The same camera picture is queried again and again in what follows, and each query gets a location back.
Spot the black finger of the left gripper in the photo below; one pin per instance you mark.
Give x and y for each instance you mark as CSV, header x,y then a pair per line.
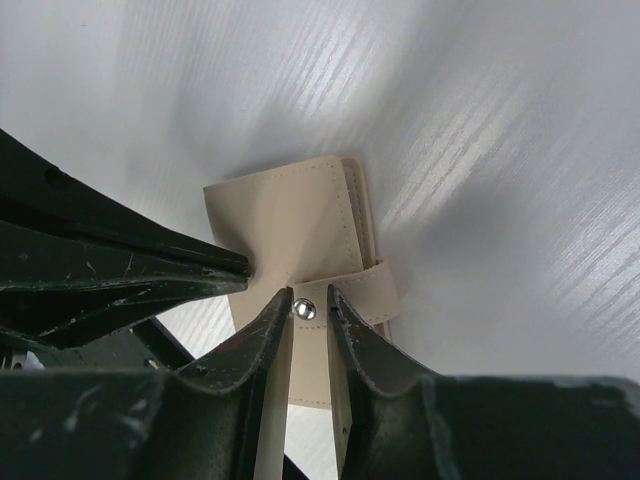
x,y
37,194
63,292

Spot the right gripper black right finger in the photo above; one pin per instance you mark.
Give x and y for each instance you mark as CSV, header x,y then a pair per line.
x,y
396,419

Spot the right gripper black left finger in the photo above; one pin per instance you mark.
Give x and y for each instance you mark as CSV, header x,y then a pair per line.
x,y
175,425

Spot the beige card holder wallet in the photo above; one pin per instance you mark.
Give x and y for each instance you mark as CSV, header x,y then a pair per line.
x,y
305,226

